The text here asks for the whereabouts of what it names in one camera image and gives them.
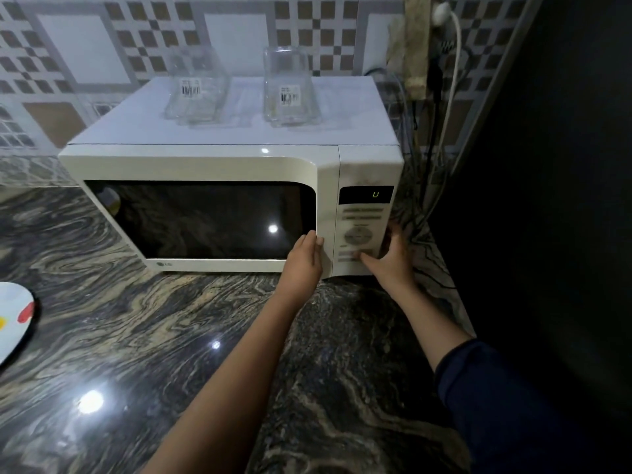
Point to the person's left hand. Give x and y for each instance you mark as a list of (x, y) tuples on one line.
[(303, 271)]

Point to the person's right hand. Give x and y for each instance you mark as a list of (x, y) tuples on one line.
[(397, 271)]

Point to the white microwave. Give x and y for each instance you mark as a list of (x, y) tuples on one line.
[(197, 162)]

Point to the clear plastic container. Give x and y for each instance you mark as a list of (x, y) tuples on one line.
[(291, 98), (197, 93)]

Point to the silver refrigerator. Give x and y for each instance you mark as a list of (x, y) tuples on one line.
[(553, 192)]

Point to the white polka dot plate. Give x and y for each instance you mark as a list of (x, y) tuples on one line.
[(12, 315)]

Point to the person's left forearm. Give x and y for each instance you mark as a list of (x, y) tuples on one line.
[(227, 394)]

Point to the person's right forearm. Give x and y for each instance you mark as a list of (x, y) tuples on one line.
[(429, 325)]

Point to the dark blue shirt sleeve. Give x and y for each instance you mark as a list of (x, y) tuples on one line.
[(508, 414)]

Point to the beige power strip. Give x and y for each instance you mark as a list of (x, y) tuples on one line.
[(417, 44)]

